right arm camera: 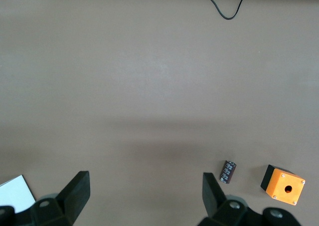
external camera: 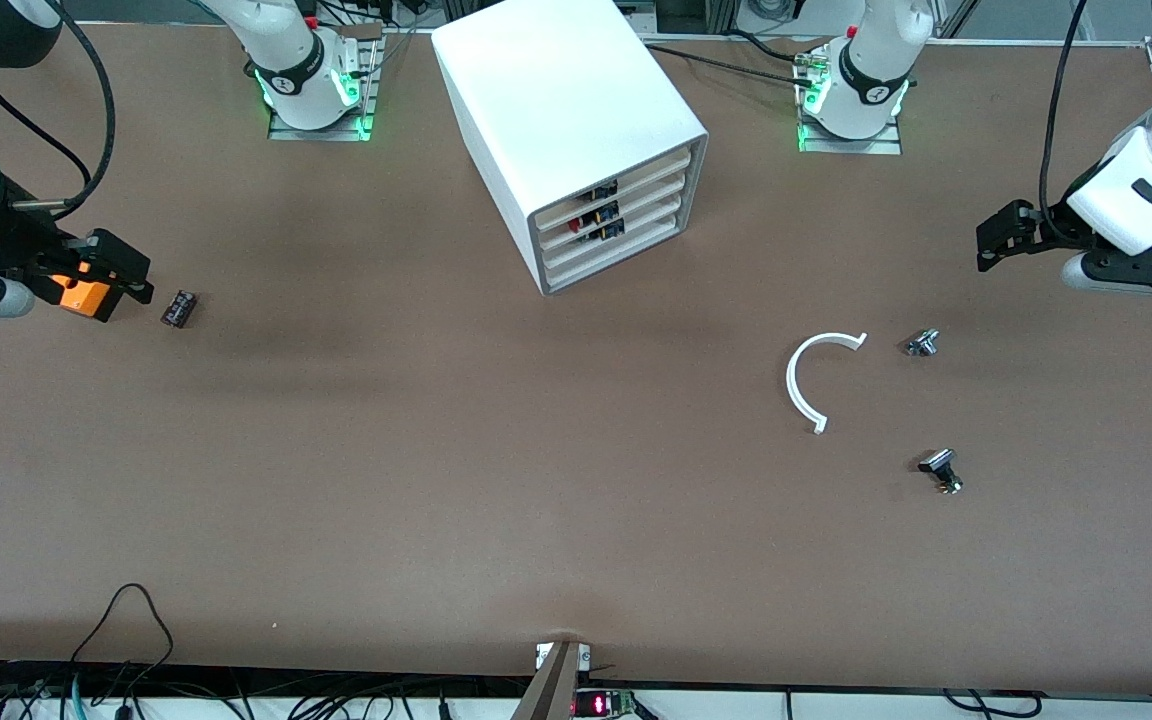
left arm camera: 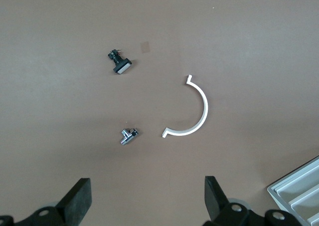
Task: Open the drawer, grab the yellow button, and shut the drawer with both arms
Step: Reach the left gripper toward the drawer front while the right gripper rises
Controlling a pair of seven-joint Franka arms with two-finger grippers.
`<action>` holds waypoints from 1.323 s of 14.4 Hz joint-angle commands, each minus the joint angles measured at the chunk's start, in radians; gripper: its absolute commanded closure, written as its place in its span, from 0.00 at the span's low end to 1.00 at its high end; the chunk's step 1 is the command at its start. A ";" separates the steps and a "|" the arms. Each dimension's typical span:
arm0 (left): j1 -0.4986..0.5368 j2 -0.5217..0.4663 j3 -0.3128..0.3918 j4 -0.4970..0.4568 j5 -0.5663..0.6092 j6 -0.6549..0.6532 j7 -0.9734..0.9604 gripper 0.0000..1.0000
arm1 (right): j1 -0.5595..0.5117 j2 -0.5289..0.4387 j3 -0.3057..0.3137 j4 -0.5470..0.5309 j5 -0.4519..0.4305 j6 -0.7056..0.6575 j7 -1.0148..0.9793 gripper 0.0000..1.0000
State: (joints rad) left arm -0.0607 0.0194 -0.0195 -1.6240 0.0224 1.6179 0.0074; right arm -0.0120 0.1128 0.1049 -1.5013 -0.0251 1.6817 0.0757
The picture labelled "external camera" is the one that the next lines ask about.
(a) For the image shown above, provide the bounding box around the white drawer cabinet housing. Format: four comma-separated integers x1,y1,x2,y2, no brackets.
431,0,710,297

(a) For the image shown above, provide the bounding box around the black cable between bases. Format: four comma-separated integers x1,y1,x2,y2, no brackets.
644,30,822,89

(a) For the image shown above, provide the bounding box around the white C-shaped plastic ring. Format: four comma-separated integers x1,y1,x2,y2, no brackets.
785,331,870,436

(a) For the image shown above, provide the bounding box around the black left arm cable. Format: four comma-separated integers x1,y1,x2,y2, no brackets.
1039,0,1089,246

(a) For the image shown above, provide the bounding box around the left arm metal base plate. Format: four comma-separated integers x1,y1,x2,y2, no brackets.
798,45,903,155

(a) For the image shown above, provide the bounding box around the looped black cable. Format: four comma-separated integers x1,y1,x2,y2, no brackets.
69,583,175,691

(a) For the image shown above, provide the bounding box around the orange button enclosure box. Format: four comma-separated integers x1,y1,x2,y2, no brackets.
51,258,127,323

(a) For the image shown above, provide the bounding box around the black cable at table edge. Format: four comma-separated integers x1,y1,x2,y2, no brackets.
941,688,1044,719

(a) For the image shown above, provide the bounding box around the grey camera mount bar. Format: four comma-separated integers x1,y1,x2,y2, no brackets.
509,640,592,720

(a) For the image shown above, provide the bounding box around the device with red display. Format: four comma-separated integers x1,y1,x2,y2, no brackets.
572,688,642,720

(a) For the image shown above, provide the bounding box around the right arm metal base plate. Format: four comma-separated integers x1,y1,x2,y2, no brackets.
268,22,384,142

